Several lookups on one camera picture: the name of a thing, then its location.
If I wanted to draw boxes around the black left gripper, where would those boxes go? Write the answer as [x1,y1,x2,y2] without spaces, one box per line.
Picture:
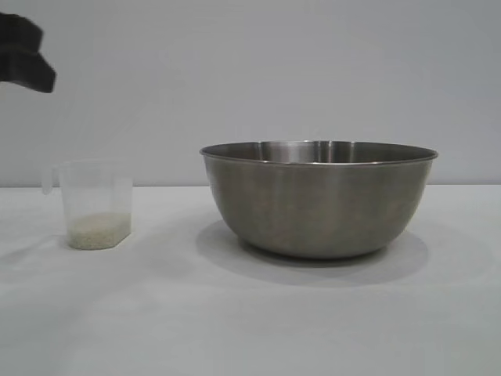
[0,13,59,95]

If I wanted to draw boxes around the clear plastic measuring cup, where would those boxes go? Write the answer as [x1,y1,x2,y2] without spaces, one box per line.
[41,158,134,250]

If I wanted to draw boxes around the white rice grains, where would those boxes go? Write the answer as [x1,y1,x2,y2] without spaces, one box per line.
[67,211,132,250]

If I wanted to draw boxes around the stainless steel mixing bowl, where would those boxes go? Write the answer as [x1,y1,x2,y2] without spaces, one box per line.
[198,139,439,260]

